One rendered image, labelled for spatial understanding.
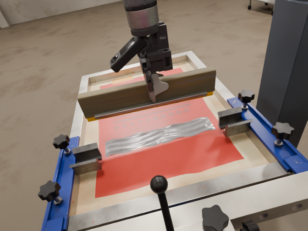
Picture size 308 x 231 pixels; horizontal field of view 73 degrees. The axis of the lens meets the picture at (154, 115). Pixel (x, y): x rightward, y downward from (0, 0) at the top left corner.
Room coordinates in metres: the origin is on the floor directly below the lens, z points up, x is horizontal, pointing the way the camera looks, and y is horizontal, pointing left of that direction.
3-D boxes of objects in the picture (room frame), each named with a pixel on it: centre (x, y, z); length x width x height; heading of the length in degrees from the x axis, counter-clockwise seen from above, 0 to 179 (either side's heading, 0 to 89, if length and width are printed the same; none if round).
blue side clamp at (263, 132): (0.41, -0.29, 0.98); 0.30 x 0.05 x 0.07; 4
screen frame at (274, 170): (0.63, 0.01, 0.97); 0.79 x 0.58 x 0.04; 4
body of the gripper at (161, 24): (0.53, -0.03, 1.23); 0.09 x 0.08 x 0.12; 93
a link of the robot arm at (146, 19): (0.54, -0.02, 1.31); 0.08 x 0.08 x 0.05
